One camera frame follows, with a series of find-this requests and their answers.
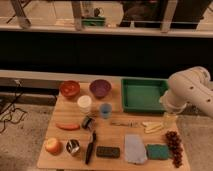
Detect dark red grape bunch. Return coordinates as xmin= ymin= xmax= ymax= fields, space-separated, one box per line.
xmin=165 ymin=131 xmax=183 ymax=168

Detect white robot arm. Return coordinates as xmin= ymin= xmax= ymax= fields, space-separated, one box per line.
xmin=159 ymin=66 xmax=213 ymax=128

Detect green plastic tray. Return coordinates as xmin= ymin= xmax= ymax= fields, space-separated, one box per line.
xmin=121 ymin=78 xmax=168 ymax=113

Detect peeled banana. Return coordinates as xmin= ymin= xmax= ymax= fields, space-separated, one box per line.
xmin=142 ymin=122 xmax=163 ymax=134

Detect green scrubbing sponge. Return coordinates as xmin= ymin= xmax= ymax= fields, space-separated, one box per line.
xmin=146 ymin=144 xmax=170 ymax=160

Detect silver metal utensil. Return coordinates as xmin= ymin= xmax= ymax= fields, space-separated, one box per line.
xmin=110 ymin=121 xmax=138 ymax=128

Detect grey blue cloth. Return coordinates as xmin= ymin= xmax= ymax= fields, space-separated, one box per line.
xmin=124 ymin=134 xmax=147 ymax=164

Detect blue plastic cup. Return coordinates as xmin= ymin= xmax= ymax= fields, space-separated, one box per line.
xmin=99 ymin=103 xmax=112 ymax=119

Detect black sponge block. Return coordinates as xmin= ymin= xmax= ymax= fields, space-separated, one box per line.
xmin=96 ymin=146 xmax=120 ymax=158

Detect purple bowl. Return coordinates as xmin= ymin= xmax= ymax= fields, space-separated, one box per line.
xmin=89 ymin=79 xmax=111 ymax=98

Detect small metal can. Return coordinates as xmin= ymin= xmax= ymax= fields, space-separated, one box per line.
xmin=81 ymin=116 xmax=95 ymax=130

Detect white plastic cup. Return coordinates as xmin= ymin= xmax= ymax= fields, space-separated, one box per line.
xmin=77 ymin=95 xmax=92 ymax=113

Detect shiny metal cup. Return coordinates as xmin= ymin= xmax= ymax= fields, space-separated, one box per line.
xmin=66 ymin=139 xmax=80 ymax=156

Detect orange carrot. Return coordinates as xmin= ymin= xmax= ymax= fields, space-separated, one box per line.
xmin=55 ymin=123 xmax=80 ymax=131

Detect red bowl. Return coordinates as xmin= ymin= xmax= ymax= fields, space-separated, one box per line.
xmin=59 ymin=80 xmax=80 ymax=98

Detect red yellow apple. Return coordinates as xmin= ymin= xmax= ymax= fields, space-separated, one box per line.
xmin=45 ymin=138 xmax=62 ymax=154

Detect green box in background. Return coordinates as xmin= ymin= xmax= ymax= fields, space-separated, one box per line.
xmin=82 ymin=17 xmax=105 ymax=27

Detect black handled knife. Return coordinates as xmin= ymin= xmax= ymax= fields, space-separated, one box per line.
xmin=85 ymin=131 xmax=96 ymax=164

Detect black floor cables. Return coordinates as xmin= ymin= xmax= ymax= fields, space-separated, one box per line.
xmin=0 ymin=79 xmax=29 ymax=134

